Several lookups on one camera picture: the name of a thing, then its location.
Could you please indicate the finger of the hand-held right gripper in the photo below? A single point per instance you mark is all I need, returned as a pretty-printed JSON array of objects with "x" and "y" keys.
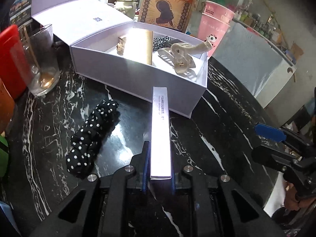
[
  {"x": 269, "y": 130},
  {"x": 271, "y": 158}
]

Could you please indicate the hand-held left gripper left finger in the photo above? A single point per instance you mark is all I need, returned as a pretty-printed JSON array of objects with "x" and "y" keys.
[{"x": 146, "y": 167}]

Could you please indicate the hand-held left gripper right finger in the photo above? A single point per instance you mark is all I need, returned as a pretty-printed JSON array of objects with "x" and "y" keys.
[{"x": 173, "y": 182}]

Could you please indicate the long silver box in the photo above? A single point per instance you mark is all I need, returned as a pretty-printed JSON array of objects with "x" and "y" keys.
[{"x": 160, "y": 133}]

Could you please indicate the black polka dot scrunchie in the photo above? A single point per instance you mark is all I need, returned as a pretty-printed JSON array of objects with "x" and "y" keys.
[{"x": 91, "y": 133}]

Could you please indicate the lavender gift box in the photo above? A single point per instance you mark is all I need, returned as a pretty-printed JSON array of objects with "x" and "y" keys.
[{"x": 138, "y": 84}]

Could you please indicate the beige hair claw clip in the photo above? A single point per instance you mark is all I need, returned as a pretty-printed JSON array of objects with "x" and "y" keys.
[{"x": 180, "y": 54}]

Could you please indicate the gold box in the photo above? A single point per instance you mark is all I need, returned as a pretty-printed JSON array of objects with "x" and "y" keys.
[{"x": 138, "y": 47}]

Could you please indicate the black white gingham scrunchie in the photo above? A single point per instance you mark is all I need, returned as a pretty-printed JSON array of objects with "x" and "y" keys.
[{"x": 159, "y": 43}]

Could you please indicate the person's right hand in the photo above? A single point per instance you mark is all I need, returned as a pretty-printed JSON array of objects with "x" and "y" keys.
[{"x": 291, "y": 197}]

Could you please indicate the white cabinet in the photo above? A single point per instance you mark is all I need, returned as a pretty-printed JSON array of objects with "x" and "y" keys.
[{"x": 279, "y": 86}]

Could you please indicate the blue-grey leaf cushion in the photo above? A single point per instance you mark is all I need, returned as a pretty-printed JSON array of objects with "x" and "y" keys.
[{"x": 246, "y": 54}]

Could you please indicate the row of small bottles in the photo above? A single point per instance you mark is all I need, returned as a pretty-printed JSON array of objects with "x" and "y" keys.
[{"x": 261, "y": 24}]

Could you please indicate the pink panda paper cup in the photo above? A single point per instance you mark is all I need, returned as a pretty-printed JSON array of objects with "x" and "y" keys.
[{"x": 212, "y": 32}]

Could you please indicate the gold spoon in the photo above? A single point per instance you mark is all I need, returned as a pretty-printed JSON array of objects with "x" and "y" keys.
[{"x": 47, "y": 79}]

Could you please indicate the green tin black lid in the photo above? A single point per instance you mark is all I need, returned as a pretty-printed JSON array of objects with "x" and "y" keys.
[{"x": 3, "y": 153}]

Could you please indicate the clear glass cup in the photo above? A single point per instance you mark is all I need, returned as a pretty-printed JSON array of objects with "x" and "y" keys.
[{"x": 44, "y": 61}]

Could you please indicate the light blue box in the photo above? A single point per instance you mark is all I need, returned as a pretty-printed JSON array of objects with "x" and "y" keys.
[{"x": 5, "y": 217}]

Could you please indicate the clear jar orange label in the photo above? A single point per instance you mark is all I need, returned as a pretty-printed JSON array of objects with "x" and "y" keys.
[{"x": 5, "y": 108}]

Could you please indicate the brown printed paper bag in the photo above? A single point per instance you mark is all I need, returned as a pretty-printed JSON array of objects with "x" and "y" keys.
[{"x": 167, "y": 5}]

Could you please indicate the cream kettle bottle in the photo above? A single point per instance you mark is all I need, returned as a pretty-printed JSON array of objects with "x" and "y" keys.
[{"x": 126, "y": 2}]

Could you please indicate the red canister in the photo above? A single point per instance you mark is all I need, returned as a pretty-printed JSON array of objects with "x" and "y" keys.
[{"x": 9, "y": 61}]

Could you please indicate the black printed pouch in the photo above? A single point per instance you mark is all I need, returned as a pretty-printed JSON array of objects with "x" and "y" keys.
[{"x": 19, "y": 7}]

